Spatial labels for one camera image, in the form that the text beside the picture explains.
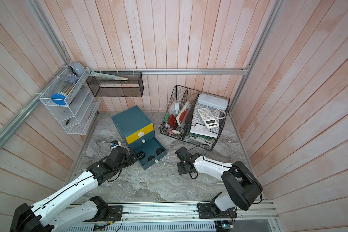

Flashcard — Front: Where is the white wire mesh shelf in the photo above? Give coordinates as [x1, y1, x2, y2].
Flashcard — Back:
[40, 67, 101, 135]

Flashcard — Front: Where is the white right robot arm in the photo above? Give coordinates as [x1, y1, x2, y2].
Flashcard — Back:
[176, 147, 263, 219]

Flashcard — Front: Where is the teal drawer cabinet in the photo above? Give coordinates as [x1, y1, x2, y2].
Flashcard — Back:
[112, 106, 155, 146]

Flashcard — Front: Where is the yellow drawer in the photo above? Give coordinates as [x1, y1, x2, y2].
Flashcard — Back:
[126, 123, 154, 144]

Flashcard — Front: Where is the grey blue bowl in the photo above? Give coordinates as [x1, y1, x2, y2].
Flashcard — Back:
[70, 61, 85, 77]

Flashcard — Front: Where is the white calculator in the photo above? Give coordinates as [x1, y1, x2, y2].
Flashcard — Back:
[197, 107, 219, 129]

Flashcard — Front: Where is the white plastic box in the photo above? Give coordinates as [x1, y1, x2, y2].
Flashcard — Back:
[197, 93, 229, 111]

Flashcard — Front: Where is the black wire desk organizer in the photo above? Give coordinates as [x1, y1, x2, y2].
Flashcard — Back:
[159, 85, 230, 151]

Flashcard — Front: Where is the blue capped clear tube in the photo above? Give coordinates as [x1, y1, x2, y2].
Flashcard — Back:
[51, 73, 79, 105]

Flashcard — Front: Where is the black mesh wall basket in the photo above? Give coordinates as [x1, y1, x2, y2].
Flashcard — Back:
[87, 71, 144, 98]

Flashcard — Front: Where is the red booklet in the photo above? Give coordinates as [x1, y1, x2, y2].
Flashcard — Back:
[167, 114, 178, 130]

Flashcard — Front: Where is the teal drawer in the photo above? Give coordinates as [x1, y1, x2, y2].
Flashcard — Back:
[130, 137, 168, 170]

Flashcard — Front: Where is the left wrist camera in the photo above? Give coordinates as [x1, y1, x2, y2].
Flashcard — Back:
[109, 140, 122, 150]

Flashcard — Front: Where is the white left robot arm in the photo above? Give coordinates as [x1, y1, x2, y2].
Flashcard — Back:
[10, 146, 138, 232]

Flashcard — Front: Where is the aluminium frame rail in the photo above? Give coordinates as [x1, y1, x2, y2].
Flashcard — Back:
[0, 1, 286, 150]

